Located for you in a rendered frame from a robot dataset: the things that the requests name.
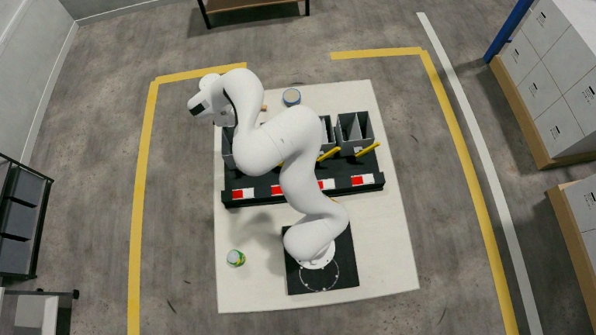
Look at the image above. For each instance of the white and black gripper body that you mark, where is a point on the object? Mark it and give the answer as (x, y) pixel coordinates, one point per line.
(225, 120)

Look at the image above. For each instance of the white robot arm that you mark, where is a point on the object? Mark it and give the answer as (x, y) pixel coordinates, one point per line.
(293, 136)

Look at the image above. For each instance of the small round tin with blue rim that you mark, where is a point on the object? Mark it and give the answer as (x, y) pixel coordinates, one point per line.
(291, 97)

